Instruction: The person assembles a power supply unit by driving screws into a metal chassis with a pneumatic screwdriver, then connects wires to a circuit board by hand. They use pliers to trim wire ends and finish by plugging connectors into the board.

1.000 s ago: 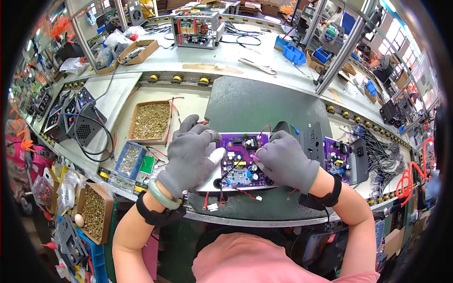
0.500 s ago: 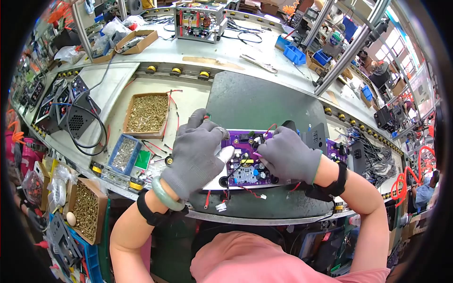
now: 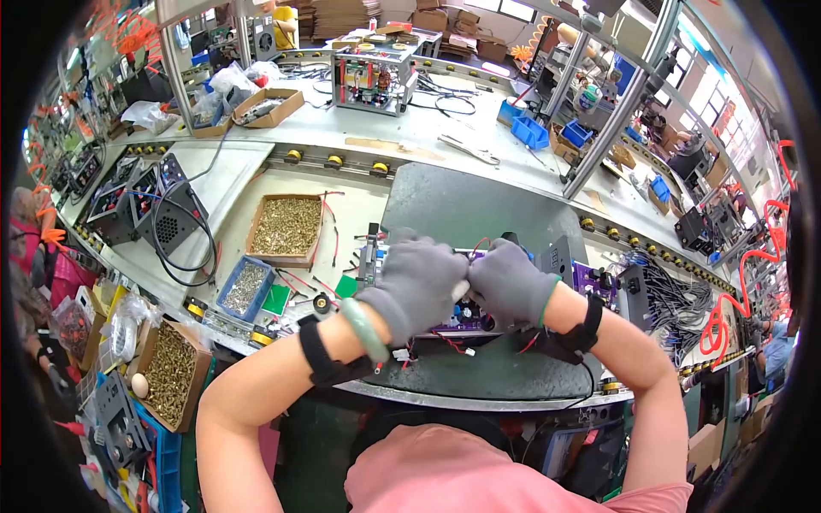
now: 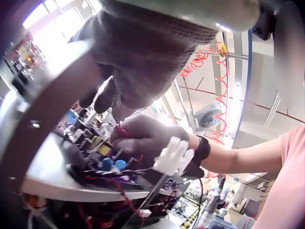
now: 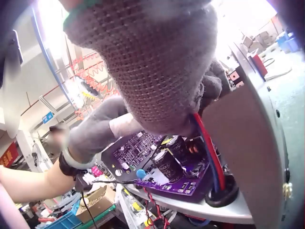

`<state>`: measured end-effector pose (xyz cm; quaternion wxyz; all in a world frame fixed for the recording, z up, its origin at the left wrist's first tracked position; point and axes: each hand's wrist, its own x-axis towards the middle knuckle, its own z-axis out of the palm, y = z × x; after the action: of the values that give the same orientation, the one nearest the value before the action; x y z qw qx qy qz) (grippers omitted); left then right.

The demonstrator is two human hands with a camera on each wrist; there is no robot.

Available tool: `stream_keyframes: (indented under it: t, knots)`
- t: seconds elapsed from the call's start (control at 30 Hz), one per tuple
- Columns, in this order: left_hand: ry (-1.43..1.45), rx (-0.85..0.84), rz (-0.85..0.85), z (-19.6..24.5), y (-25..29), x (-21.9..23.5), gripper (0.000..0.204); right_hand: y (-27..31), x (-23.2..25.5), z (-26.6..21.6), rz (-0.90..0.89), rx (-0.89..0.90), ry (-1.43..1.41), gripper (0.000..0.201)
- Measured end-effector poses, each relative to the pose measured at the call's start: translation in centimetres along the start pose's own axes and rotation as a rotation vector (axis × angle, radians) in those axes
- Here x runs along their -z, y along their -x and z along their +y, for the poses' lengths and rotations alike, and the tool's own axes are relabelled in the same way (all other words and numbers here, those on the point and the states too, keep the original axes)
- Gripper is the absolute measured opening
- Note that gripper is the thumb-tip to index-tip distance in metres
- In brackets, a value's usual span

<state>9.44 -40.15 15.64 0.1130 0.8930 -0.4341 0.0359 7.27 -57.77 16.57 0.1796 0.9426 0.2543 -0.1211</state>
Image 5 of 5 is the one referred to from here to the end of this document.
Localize person's right hand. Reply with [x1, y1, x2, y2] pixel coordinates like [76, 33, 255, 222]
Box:
[60, 0, 230, 138]

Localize person's right fingers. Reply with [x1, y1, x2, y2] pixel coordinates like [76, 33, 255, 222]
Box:
[200, 59, 230, 112]

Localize person's left fingers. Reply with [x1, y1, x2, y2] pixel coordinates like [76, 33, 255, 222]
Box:
[92, 98, 144, 139]

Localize cardboard box of brass screws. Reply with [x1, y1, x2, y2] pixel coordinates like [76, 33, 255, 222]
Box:
[76, 185, 117, 224]

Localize black wrist band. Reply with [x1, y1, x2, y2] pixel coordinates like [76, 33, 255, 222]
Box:
[58, 150, 95, 193]

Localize person's left hand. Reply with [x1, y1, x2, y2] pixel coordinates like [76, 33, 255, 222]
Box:
[68, 98, 144, 165]

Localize red banner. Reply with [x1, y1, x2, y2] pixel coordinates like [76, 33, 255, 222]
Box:
[0, 143, 19, 168]

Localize person's body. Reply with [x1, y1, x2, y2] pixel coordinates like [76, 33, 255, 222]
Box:
[0, 185, 31, 229]

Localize blue wire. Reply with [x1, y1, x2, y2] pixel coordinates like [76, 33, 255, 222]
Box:
[191, 114, 221, 193]

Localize stack of blue crates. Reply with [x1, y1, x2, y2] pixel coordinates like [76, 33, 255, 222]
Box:
[276, 31, 301, 53]

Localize purple circuit board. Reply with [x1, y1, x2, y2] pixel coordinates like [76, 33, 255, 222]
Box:
[101, 132, 216, 203]

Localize black rubber grommet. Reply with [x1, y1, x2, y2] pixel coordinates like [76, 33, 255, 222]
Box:
[204, 175, 239, 208]

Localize grey metal device case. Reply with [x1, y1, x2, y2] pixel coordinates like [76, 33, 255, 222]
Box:
[124, 41, 295, 225]

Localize orange coiled air hoses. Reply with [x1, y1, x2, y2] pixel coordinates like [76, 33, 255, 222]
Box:
[71, 52, 120, 120]

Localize blue plastic bin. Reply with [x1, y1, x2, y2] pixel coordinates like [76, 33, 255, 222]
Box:
[42, 198, 82, 229]

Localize blue air tube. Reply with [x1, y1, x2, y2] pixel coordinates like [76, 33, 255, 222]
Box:
[32, 5, 73, 102]

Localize red and black twisted wire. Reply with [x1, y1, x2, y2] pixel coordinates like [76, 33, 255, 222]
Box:
[142, 186, 171, 229]

